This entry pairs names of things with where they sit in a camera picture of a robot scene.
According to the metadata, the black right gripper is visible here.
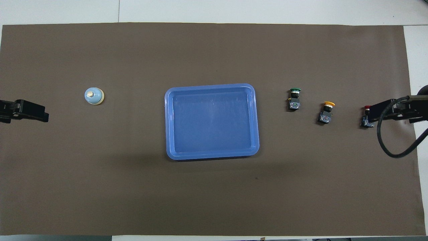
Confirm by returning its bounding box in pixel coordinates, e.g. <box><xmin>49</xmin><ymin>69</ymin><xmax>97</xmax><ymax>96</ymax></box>
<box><xmin>367</xmin><ymin>98</ymin><xmax>428</xmax><ymax>124</ymax></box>

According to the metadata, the red push button switch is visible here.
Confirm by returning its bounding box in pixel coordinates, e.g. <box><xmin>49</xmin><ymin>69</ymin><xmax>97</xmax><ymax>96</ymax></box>
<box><xmin>360</xmin><ymin>105</ymin><xmax>375</xmax><ymax>128</ymax></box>

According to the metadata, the green push button switch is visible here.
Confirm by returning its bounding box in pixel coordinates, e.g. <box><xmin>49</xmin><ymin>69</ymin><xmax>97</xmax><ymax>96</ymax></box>
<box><xmin>288</xmin><ymin>88</ymin><xmax>302</xmax><ymax>112</ymax></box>

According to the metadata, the light blue service bell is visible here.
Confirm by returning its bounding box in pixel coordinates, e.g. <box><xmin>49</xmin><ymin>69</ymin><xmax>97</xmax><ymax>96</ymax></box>
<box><xmin>84</xmin><ymin>87</ymin><xmax>105</xmax><ymax>105</ymax></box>

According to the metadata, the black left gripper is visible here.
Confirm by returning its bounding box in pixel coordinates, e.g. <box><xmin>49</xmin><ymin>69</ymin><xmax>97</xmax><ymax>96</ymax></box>
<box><xmin>0</xmin><ymin>99</ymin><xmax>49</xmax><ymax>124</ymax></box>

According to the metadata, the brown table mat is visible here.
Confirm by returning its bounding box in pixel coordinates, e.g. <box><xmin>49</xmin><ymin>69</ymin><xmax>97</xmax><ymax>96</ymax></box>
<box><xmin>0</xmin><ymin>22</ymin><xmax>423</xmax><ymax>236</ymax></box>

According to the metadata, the blue plastic tray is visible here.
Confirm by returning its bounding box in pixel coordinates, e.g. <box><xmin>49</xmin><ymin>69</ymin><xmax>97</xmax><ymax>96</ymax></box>
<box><xmin>164</xmin><ymin>83</ymin><xmax>260</xmax><ymax>161</ymax></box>

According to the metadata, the yellow push button switch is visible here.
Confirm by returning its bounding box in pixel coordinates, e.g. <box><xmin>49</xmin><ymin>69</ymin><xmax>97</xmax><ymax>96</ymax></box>
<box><xmin>317</xmin><ymin>101</ymin><xmax>336</xmax><ymax>125</ymax></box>

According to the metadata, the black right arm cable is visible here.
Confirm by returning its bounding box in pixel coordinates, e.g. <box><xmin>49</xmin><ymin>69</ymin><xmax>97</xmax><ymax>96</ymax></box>
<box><xmin>377</xmin><ymin>95</ymin><xmax>428</xmax><ymax>158</ymax></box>

